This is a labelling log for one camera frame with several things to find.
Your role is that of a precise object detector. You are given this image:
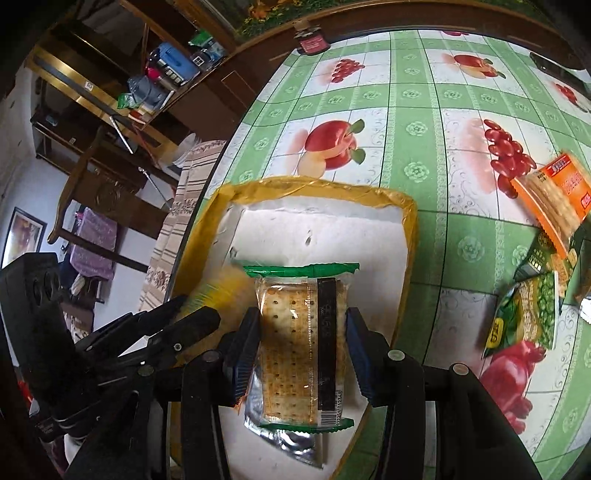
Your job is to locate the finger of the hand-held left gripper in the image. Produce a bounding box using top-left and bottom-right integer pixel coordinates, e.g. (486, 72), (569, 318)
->
(74, 295), (188, 358)
(90, 307), (221, 384)

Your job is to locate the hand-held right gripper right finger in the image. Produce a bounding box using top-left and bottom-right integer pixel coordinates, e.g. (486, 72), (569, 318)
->
(345, 307), (544, 480)

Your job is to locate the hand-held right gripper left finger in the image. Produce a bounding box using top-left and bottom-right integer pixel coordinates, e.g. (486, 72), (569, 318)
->
(65, 307), (263, 480)

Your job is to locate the green-edged clear cracker packet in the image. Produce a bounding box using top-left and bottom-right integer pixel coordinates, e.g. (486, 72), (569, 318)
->
(242, 262), (361, 432)

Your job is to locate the silver foil packet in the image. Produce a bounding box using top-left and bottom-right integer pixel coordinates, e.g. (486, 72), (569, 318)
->
(244, 383), (326, 469)

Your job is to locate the transparent orange plastic tray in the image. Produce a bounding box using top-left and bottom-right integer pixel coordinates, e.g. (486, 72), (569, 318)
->
(168, 175), (419, 480)

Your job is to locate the green pea snack packet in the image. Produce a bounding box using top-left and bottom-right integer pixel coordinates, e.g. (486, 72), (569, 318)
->
(482, 272), (561, 361)

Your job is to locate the dark green snack packet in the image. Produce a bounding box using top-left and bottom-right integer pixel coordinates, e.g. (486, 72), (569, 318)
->
(513, 233), (578, 301)

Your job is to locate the orange cracker packet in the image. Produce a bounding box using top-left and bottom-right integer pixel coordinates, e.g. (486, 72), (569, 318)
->
(510, 152), (591, 259)

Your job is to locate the purple cloth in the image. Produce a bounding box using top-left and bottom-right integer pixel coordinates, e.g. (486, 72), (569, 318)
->
(69, 208), (118, 280)

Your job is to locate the striped floral cushion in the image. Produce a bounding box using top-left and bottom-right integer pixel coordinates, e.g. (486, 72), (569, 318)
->
(139, 138), (229, 315)

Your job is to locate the dark wooden chair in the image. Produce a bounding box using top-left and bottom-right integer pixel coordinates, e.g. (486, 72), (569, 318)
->
(46, 124), (181, 273)

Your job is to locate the green fruit print tablecloth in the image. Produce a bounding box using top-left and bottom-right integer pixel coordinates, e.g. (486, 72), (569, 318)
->
(185, 28), (591, 480)

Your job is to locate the clear blue water bottle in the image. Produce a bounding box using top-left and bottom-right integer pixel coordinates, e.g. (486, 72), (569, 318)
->
(127, 75), (169, 109)

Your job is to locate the brown wooden sideboard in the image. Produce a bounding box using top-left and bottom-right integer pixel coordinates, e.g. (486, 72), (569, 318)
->
(134, 41), (259, 153)

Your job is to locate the blue thermos jug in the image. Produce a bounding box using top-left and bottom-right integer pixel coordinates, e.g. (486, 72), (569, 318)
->
(154, 42), (201, 86)

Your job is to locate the green-roofed toy house box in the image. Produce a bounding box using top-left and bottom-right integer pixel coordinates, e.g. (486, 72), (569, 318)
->
(188, 30), (229, 70)

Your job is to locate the small jar red label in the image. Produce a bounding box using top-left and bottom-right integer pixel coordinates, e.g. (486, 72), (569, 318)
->
(294, 21), (329, 55)

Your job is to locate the flower glass panel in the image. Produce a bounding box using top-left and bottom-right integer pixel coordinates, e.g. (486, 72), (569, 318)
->
(233, 0), (370, 40)

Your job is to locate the black remote control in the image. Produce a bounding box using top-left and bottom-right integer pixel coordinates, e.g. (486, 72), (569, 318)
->
(529, 52), (591, 114)

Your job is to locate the framed wall picture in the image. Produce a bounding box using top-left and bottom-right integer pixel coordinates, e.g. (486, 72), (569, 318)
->
(0, 207), (48, 271)

